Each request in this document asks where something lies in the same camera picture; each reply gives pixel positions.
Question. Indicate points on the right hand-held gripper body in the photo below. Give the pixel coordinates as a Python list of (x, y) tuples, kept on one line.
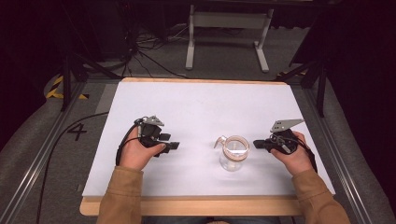
[(285, 140)]

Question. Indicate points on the white metal stand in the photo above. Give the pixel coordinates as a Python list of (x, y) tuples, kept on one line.
[(229, 20)]

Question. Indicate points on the yellow black hazard tape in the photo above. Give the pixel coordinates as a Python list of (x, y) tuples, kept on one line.
[(54, 90)]

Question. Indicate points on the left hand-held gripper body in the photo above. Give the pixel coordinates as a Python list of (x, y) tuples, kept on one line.
[(150, 130)]

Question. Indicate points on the person's right hand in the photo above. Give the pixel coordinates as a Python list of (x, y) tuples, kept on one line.
[(299, 160)]

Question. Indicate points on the aluminium floor rail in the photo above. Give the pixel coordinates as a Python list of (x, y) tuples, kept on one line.
[(34, 168), (339, 168)]

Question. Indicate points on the person's left hand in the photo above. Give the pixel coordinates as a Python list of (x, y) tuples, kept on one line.
[(137, 155)]

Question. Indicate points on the white table cover sheet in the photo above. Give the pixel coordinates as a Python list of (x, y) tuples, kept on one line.
[(199, 112)]

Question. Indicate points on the black tripod stand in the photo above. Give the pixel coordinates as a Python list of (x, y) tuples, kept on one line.
[(70, 74), (317, 77)]

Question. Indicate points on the clear glass jar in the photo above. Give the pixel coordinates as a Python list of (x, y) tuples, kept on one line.
[(232, 158)]

